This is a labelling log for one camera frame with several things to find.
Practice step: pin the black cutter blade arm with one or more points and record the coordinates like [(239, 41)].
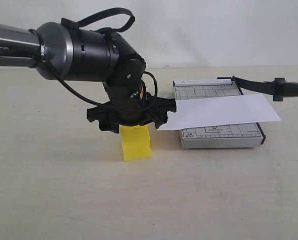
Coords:
[(279, 88)]

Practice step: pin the yellow foam cube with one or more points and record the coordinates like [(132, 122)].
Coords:
[(136, 142)]

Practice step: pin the grey paper cutter base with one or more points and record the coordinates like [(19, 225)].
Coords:
[(248, 135)]

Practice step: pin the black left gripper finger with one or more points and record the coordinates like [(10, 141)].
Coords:
[(166, 105)]

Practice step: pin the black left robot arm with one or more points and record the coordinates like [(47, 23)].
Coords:
[(65, 52)]

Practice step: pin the white paper sheet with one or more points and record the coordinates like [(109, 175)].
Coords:
[(216, 111)]

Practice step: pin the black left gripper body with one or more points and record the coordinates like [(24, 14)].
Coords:
[(143, 112)]

